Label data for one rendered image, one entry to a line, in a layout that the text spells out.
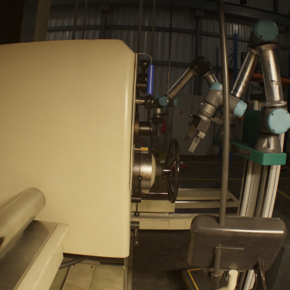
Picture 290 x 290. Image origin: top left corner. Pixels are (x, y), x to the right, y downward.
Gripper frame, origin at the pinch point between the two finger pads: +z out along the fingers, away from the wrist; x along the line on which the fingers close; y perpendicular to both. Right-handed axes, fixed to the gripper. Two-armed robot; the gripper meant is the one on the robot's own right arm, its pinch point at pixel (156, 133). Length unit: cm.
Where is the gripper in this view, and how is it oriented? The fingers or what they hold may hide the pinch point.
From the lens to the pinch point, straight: 203.7
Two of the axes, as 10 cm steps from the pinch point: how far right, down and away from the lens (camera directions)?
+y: -9.3, 0.1, -3.6
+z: -0.5, 9.9, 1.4
